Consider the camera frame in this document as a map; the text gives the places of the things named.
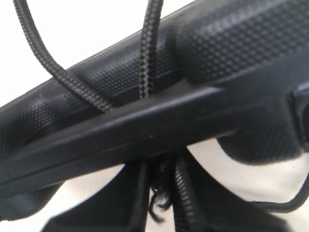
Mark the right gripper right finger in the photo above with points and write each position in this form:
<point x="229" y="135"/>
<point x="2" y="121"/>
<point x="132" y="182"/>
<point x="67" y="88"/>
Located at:
<point x="204" y="205"/>

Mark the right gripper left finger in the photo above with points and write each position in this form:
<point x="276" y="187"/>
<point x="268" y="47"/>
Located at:
<point x="120" y="206"/>

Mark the black plastic carry case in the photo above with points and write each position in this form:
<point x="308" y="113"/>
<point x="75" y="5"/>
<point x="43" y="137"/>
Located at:
<point x="234" y="70"/>

